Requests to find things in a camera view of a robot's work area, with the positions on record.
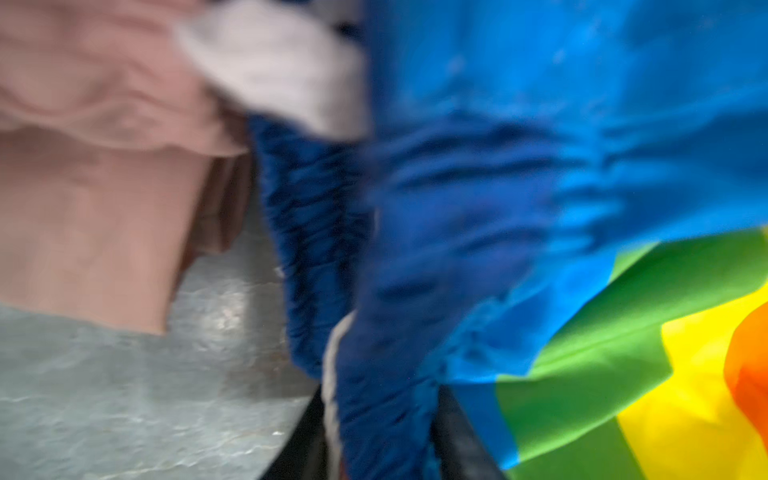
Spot pink shorts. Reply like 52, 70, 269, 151
1, 1, 251, 334

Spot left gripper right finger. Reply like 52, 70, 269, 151
431, 386, 506, 480

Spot rainbow striped shorts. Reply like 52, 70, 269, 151
176, 1, 767, 479

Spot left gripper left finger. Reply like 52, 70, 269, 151
260, 388, 328, 480

